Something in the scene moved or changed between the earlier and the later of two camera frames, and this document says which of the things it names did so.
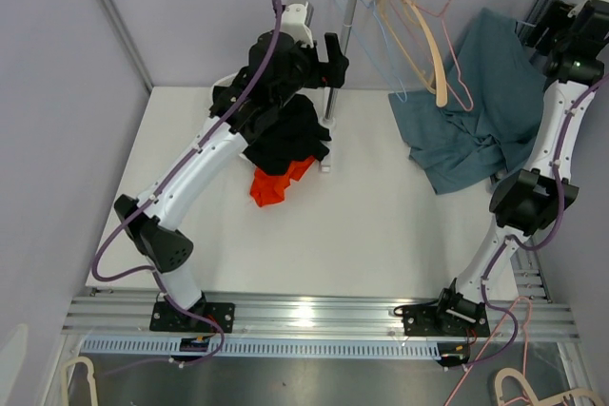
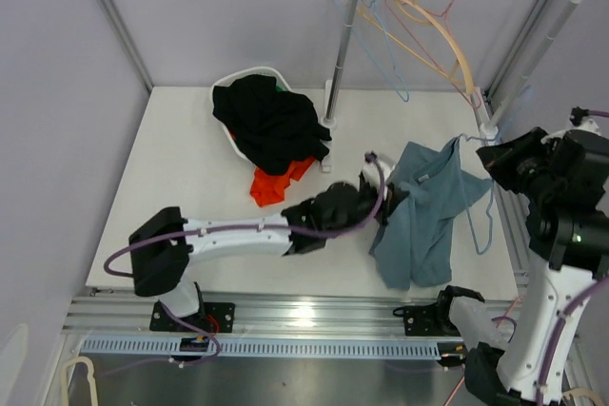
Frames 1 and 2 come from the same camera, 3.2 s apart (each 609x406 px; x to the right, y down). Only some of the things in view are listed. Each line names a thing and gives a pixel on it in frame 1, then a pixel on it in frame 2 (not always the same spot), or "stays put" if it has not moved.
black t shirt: x=294 y=134 stays put
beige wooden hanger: x=415 y=39 -> x=414 y=5
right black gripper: x=554 y=19 -> x=499 y=159
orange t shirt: x=266 y=189 stays put
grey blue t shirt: x=494 y=87 -> x=413 y=244
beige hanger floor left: x=70 y=363 stays put
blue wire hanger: x=533 y=24 -> x=490 y=204
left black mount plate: x=165 y=319 stays put
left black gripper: x=324 y=75 -> x=393 y=198
